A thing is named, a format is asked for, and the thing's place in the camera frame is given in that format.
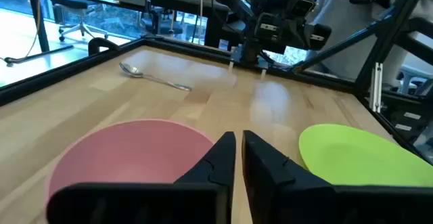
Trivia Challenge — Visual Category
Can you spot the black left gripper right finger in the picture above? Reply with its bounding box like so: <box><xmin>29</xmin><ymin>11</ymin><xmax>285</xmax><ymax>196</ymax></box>
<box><xmin>242</xmin><ymin>130</ymin><xmax>433</xmax><ymax>224</ymax></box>

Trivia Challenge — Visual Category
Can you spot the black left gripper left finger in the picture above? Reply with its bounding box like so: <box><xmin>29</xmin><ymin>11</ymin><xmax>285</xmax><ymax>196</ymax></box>
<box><xmin>46</xmin><ymin>131</ymin><xmax>237</xmax><ymax>224</ymax></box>

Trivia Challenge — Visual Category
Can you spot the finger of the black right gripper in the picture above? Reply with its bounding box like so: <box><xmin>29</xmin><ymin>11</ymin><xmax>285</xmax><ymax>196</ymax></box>
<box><xmin>254</xmin><ymin>12</ymin><xmax>287</xmax><ymax>47</ymax></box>
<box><xmin>302</xmin><ymin>22</ymin><xmax>333</xmax><ymax>51</ymax></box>

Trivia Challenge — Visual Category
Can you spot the green plastic plate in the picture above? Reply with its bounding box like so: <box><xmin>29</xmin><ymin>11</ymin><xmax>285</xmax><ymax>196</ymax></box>
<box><xmin>298</xmin><ymin>123</ymin><xmax>433</xmax><ymax>187</ymax></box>

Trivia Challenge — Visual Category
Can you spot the pink plastic bowl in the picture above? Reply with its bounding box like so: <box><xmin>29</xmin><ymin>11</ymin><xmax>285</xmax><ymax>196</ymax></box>
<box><xmin>45</xmin><ymin>118</ymin><xmax>216</xmax><ymax>215</ymax></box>

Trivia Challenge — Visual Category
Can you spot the silver metal spoon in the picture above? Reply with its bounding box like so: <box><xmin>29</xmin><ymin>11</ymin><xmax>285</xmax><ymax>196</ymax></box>
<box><xmin>118</xmin><ymin>62</ymin><xmax>193</xmax><ymax>92</ymax></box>

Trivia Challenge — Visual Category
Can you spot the person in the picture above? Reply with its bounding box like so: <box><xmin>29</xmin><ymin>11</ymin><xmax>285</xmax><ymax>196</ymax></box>
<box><xmin>302</xmin><ymin>0</ymin><xmax>433</xmax><ymax>87</ymax></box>

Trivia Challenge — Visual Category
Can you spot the black box with white labels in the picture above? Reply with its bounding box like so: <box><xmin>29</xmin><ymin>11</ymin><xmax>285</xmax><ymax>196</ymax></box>
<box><xmin>380</xmin><ymin>93</ymin><xmax>433</xmax><ymax>150</ymax></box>

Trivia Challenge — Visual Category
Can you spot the black office chair, white base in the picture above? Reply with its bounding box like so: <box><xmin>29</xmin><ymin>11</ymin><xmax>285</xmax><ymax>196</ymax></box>
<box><xmin>49</xmin><ymin>0</ymin><xmax>110</xmax><ymax>43</ymax></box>

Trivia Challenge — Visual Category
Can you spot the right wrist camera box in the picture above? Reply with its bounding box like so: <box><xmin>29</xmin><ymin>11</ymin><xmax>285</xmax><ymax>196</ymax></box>
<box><xmin>288</xmin><ymin>0</ymin><xmax>318</xmax><ymax>19</ymax></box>

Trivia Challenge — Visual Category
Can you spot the silver aluminium bracket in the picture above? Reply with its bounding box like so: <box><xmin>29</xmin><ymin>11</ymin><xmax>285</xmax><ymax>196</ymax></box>
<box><xmin>369</xmin><ymin>62</ymin><xmax>384</xmax><ymax>114</ymax></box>

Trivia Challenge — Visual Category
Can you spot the black frame clamp handle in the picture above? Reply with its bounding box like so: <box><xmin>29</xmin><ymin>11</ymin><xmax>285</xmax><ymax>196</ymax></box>
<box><xmin>87</xmin><ymin>37</ymin><xmax>121</xmax><ymax>56</ymax></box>

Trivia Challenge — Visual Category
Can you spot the black aluminium table frame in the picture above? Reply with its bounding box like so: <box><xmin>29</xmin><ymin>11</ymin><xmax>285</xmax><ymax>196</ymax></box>
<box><xmin>0</xmin><ymin>0</ymin><xmax>433</xmax><ymax>166</ymax></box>

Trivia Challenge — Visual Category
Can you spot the yellow hanging cable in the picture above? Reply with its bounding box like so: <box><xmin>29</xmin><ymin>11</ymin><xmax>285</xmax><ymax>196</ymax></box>
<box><xmin>23</xmin><ymin>0</ymin><xmax>42</xmax><ymax>61</ymax></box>

